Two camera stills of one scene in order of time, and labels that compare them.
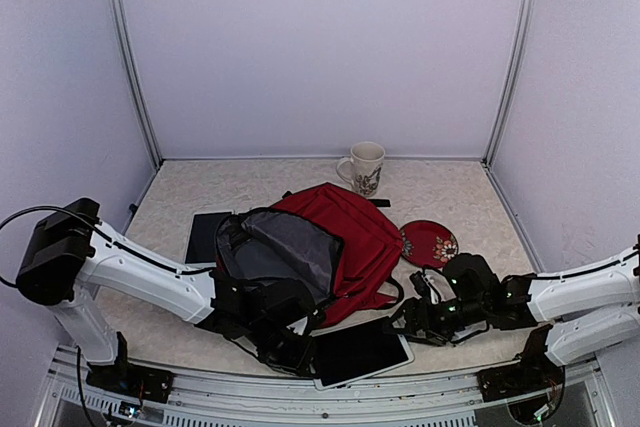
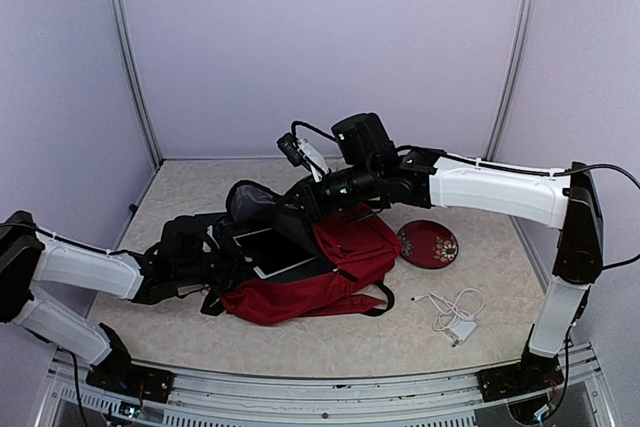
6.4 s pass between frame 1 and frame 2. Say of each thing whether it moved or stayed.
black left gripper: moved
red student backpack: moved
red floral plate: stayed
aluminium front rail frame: stayed
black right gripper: moved
